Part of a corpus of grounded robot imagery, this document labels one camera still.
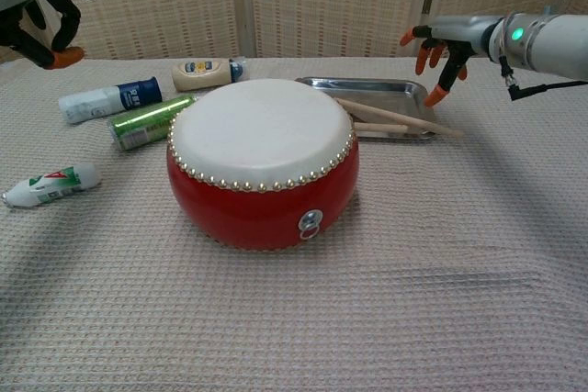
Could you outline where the cream mayonnaise squeeze bottle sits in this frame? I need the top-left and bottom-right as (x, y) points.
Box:
(171, 57), (249, 93)

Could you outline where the small white green tube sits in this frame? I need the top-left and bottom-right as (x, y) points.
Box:
(1, 162), (101, 209)

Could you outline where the stainless steel tray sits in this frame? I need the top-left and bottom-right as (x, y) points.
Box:
(294, 76), (440, 140)

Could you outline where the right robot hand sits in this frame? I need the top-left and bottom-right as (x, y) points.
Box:
(399, 13), (504, 108)

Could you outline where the green drink can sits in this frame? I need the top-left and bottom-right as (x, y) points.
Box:
(107, 94), (198, 152)

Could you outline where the red drum white skin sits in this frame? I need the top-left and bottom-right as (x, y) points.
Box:
(165, 78), (361, 252)

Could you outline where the wooden drumstick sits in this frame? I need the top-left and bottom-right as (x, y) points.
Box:
(337, 97), (465, 139)
(353, 122), (410, 134)

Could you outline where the beige woven tablecloth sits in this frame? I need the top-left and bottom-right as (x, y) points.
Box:
(0, 56), (588, 392)

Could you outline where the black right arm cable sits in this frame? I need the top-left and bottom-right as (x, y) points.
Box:
(499, 54), (588, 103)

